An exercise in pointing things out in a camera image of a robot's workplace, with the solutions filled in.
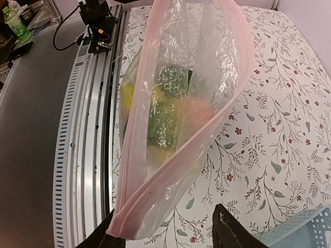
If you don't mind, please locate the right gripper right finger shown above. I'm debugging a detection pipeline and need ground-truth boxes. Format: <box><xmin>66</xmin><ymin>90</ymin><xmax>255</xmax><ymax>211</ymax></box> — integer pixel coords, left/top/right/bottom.
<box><xmin>212</xmin><ymin>204</ymin><xmax>267</xmax><ymax>248</ymax></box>

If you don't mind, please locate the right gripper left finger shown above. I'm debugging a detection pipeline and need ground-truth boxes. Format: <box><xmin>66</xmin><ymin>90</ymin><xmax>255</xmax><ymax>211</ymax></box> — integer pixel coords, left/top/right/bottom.
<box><xmin>76</xmin><ymin>210</ymin><xmax>124</xmax><ymax>248</ymax></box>

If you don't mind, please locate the light blue perforated basket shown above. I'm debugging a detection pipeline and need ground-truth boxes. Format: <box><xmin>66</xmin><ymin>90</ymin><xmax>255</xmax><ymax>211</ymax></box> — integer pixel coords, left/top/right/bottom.
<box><xmin>256</xmin><ymin>205</ymin><xmax>330</xmax><ymax>248</ymax></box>

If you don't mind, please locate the orange toy orange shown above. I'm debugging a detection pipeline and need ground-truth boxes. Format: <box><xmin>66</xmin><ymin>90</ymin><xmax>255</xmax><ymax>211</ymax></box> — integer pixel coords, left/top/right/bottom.
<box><xmin>183</xmin><ymin>98</ymin><xmax>214</xmax><ymax>132</ymax></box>

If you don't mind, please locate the orange green toy mango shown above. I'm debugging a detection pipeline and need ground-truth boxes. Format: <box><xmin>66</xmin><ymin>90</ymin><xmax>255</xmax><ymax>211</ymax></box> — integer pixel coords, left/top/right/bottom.
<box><xmin>147</xmin><ymin>99</ymin><xmax>183</xmax><ymax>150</ymax></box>

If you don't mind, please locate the yellow toy banana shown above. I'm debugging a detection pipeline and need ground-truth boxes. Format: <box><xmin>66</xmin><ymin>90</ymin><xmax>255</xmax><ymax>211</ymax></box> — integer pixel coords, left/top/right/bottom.
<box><xmin>120</xmin><ymin>81</ymin><xmax>166</xmax><ymax>161</ymax></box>

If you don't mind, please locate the green toy pepper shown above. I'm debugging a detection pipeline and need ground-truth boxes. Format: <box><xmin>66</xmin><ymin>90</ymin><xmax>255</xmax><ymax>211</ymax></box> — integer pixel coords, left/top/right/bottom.
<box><xmin>154</xmin><ymin>64</ymin><xmax>192</xmax><ymax>98</ymax></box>

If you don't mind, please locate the clear zip top bag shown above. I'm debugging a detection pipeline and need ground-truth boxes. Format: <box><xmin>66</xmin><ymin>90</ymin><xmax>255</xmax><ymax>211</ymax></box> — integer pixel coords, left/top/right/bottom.
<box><xmin>107</xmin><ymin>1</ymin><xmax>254</xmax><ymax>240</ymax></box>

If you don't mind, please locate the floral patterned table mat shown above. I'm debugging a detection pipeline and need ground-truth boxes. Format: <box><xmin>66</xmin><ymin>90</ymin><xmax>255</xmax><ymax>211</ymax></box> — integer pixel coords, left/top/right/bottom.
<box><xmin>112</xmin><ymin>6</ymin><xmax>330</xmax><ymax>247</ymax></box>

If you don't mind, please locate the green plastic bottle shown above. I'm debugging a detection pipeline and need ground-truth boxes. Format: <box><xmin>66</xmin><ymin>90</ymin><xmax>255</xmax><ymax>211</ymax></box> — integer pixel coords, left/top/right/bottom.
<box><xmin>2</xmin><ymin>7</ymin><xmax>32</xmax><ymax>44</ymax></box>

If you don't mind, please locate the front aluminium rail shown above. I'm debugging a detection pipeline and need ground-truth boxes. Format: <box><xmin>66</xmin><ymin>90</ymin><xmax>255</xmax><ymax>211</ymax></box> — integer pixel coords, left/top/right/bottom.
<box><xmin>1</xmin><ymin>5</ymin><xmax>126</xmax><ymax>247</ymax></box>

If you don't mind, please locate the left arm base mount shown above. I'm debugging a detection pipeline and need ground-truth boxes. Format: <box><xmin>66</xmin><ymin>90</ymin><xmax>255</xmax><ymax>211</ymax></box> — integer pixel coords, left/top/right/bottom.
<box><xmin>78</xmin><ymin>0</ymin><xmax>118</xmax><ymax>54</ymax></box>

